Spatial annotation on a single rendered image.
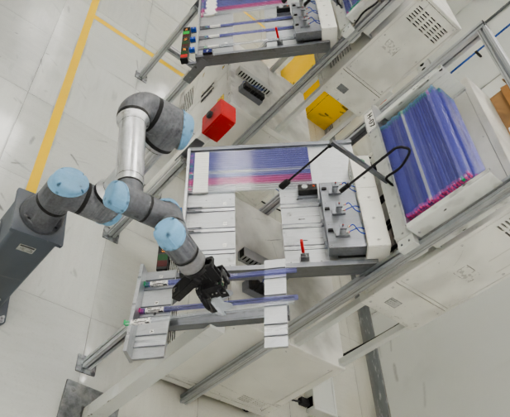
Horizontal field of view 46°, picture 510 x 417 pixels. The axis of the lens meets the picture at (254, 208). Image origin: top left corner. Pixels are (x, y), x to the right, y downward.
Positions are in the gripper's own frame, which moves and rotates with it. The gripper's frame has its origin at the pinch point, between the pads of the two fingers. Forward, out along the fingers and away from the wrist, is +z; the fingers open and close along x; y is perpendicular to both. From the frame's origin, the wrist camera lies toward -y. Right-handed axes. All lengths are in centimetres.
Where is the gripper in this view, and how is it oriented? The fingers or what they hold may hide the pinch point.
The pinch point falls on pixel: (221, 309)
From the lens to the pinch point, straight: 173.0
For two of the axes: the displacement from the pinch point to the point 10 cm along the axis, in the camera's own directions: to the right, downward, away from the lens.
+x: 0.2, -6.8, 7.3
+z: 4.1, 6.7, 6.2
